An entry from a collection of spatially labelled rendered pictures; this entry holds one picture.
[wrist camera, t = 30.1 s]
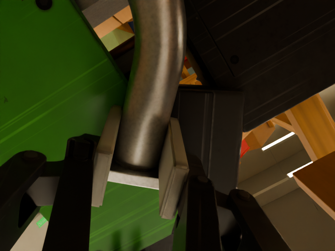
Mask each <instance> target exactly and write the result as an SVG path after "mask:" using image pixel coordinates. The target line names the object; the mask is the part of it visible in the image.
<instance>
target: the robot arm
mask: <svg viewBox="0 0 335 251"><path fill-rule="evenodd" d="M121 107H122V106H117V105H113V106H111V109H110V112H109V114H108V117H107V120H106V123H105V126H104V129H103V131H102V134H101V136H97V135H92V134H87V133H85V134H83V135H81V136H74V137H71V138H69V139H68V140H67V146H66V152H65V158H64V160H61V161H46V160H47V158H46V155H44V154H43V153H41V152H38V151H33V150H26V151H21V152H18V153H17V154H15V155H14V156H13V157H11V158H10V159H9V160H8V161H7V162H5V163H4V164H3V165H2V166H0V251H10V250H11V249H12V247H13V246H14V244H15V243H16V242H17V240H18V239H19V238H20V236H21V235H22V234H23V232H24V231H25V230H26V228H27V227H28V225H29V224H30V223H31V221H32V220H33V219H34V217H35V216H36V215H37V213H38V212H39V210H40V208H41V206H52V205H53V207H52V211H51V215H50V219H49V224H48V228H47V232H46V236H45V240H44V244H43V248H42V251H89V239H90V222H91V206H94V207H99V206H102V203H103V199H104V194H105V190H106V185H107V181H108V176H109V172H110V167H111V163H112V158H113V154H114V149H115V144H116V139H117V134H118V130H119V125H120V120H121V115H122V110H123V108H121ZM159 209H160V216H161V218H164V219H169V220H172V219H173V218H175V214H176V211H177V212H178V213H177V217H176V220H175V223H174V226H173V230H172V233H171V234H173V245H172V251H292V250H291V249H290V247H289V246H288V245H287V243H286V242H285V240H284V239H283V237H282V236H281V235H280V233H279V232H278V230H277V229H276V227H275V226H274V225H273V223H272V222H271V220H270V219H269V217H268V216H267V214H266V213H265V212H264V210H263V209H262V207H261V206H260V204H259V203H258V202H257V200H256V199H255V198H254V197H253V195H251V194H250V193H248V192H247V191H245V190H240V189H232V190H230V192H229V195H226V194H224V193H221V192H219V191H217V190H215V187H214V183H213V182H212V181H211V180H210V179H209V178H207V177H206V175H205V172H204V169H203V166H202V163H201V160H200V159H199V158H198V157H197V156H196V155H193V154H188V153H186V152H185V148H184V144H183V139H182V134H181V130H180V125H179V121H178V120H177V119H176V118H172V117H170V120H169V124H168V127H167V132H166V136H165V140H164V143H163V147H162V151H161V155H160V159H159Z"/></svg>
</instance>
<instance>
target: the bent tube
mask: <svg viewBox="0 0 335 251"><path fill-rule="evenodd" d="M128 3H129V6H130V9H131V13H132V17H133V23H134V32H135V49H134V57H133V62H132V67H131V72H130V77H129V81H128V86H127V91H126V96H125V101H124V105H123V110H122V115H121V120H120V125H119V130H118V134H117V139H116V144H115V149H114V154H113V158H112V163H111V167H110V172H109V176H108V181H110V182H116V183H122V184H128V185H134V186H140V187H146V188H152V189H158V190H159V159H160V155H161V151H162V147H163V143H164V140H165V136H166V132H167V128H168V124H169V120H170V116H171V112H172V109H173V105H174V101H175V97H176V93H177V90H178V86H179V82H180V78H181V74H182V70H183V65H184V60H185V52H186V39H187V27H186V13H185V5H184V0H128Z"/></svg>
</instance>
